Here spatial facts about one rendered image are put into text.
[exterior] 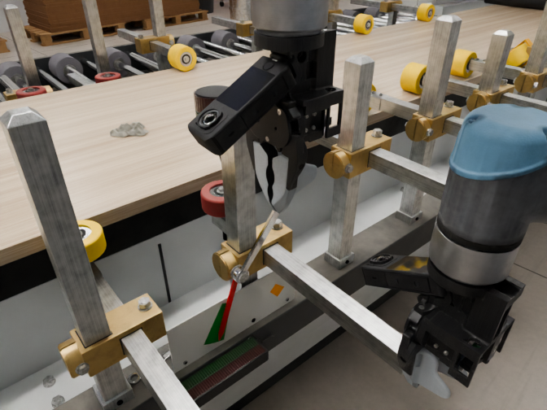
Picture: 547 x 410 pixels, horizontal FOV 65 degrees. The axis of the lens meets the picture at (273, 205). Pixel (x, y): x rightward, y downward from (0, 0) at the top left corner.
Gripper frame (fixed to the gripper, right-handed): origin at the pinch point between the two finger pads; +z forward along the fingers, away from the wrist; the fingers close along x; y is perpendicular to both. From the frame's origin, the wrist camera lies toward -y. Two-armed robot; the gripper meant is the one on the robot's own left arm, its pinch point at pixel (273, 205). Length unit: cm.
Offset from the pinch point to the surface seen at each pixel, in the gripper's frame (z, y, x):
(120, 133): 11, 3, 59
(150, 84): 12, 27, 91
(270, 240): 14.9, 7.4, 9.7
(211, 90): -9.4, 2.9, 17.1
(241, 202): 5.5, 2.3, 10.2
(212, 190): 11.4, 5.9, 24.3
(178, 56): 6, 40, 95
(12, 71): 18, 1, 159
